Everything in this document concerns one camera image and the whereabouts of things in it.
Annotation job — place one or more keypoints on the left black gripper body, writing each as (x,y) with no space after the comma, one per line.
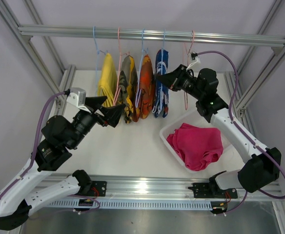
(85,122)

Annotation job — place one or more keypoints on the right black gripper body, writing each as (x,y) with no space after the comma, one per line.
(185,82)

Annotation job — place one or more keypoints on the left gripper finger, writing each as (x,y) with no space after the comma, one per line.
(95,103)
(111,115)

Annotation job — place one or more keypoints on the pink wire hanger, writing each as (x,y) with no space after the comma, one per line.
(186,51)

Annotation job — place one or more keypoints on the pink trousers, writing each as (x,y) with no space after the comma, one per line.
(196,147)

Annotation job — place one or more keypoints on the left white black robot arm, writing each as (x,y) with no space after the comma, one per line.
(18,200)

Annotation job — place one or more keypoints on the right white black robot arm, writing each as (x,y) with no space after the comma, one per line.
(261,164)

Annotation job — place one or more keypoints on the blue hanger with blue trousers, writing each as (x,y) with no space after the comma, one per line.
(164,53)

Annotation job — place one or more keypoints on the yellow trousers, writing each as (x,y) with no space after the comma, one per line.
(107,84)

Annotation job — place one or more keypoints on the blue white patterned trousers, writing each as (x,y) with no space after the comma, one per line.
(161,97)

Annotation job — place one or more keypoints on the orange camouflage trousers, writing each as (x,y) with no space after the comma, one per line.
(147,90)

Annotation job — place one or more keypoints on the green camouflage trousers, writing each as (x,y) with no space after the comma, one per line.
(127,86)

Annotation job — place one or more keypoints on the light blue hanger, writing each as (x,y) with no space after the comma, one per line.
(98,51)

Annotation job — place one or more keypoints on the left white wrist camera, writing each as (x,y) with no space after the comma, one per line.
(76,97)

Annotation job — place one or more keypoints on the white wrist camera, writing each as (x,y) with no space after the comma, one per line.
(193,61)
(76,97)

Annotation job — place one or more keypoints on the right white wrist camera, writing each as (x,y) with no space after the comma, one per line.
(193,61)

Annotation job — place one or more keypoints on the aluminium hanging rail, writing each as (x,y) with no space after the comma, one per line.
(156,35)

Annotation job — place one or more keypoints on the white slotted cable duct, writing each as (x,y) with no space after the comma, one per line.
(79,203)

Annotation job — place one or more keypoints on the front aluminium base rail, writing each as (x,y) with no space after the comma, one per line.
(132,187)

